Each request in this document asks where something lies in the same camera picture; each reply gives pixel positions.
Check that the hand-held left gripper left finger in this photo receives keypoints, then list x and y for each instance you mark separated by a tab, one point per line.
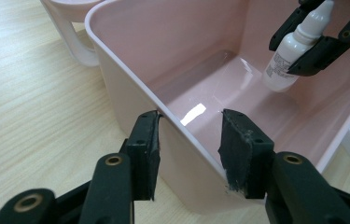
144	155

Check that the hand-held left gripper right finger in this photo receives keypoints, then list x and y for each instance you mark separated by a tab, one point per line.
244	152

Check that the small white dropper bottle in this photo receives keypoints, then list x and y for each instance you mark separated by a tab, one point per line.
283	53

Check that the pink storage box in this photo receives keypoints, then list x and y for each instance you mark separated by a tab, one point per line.
194	46

